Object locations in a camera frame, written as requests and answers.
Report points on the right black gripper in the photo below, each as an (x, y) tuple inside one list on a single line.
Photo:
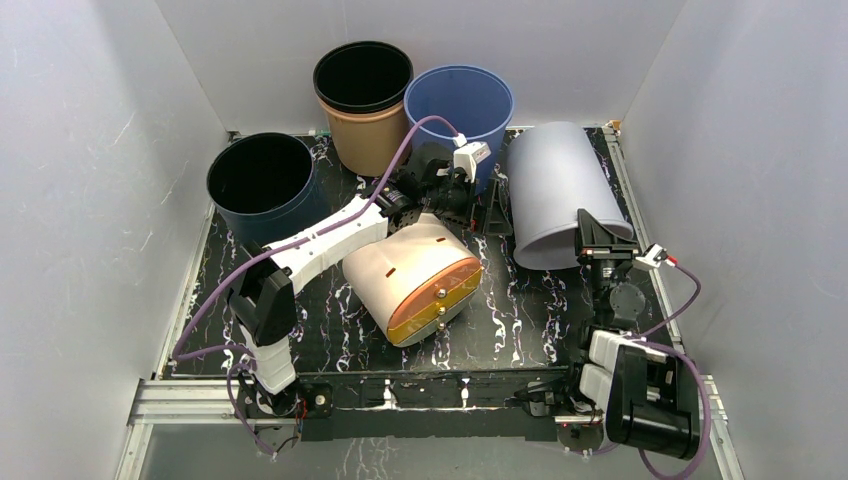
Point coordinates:
[(607, 246)]

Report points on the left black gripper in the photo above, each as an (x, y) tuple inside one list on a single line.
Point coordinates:
[(495, 224)]

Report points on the large grey container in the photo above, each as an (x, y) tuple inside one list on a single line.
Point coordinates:
[(553, 171)]

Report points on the blue plastic bucket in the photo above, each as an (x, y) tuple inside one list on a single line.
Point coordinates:
[(478, 103)]

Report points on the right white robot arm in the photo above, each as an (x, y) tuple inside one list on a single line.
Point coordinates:
[(649, 398)]

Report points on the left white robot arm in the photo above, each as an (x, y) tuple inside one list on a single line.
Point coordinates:
[(264, 295)]

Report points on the white orange drawer box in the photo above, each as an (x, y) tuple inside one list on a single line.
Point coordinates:
[(415, 281)]

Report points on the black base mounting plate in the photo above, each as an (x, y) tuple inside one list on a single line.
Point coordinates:
[(533, 404)]

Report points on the tan bucket black rim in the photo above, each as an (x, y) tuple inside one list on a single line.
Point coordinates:
[(360, 86)]

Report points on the dark navy bucket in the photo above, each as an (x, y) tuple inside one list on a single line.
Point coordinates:
[(266, 188)]

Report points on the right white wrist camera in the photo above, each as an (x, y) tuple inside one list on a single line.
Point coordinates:
[(654, 257)]

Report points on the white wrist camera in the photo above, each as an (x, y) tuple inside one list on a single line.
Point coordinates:
[(468, 155), (654, 257)]

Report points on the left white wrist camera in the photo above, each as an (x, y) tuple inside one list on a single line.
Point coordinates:
[(468, 155)]

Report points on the aluminium frame rail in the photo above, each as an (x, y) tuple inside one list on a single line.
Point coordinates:
[(179, 404)]

